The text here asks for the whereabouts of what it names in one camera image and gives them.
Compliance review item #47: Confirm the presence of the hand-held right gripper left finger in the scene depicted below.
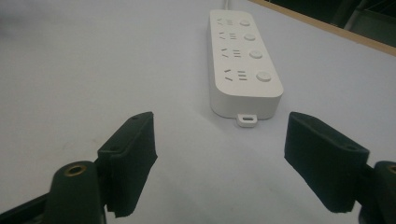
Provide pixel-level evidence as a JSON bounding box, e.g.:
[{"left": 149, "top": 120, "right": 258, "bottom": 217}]
[{"left": 96, "top": 111, "right": 159, "bottom": 218}]

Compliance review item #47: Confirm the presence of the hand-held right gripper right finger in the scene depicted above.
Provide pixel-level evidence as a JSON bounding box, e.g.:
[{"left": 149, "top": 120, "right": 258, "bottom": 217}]
[{"left": 284, "top": 111, "right": 371, "bottom": 214}]

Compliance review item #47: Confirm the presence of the white power strip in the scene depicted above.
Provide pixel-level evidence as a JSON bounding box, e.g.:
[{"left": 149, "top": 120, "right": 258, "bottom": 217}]
[{"left": 207, "top": 8, "right": 285, "bottom": 129}]

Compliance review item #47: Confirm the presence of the dark metal stand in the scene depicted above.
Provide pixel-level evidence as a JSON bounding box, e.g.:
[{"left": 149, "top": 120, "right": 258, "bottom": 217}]
[{"left": 330, "top": 0, "right": 396, "bottom": 48}]

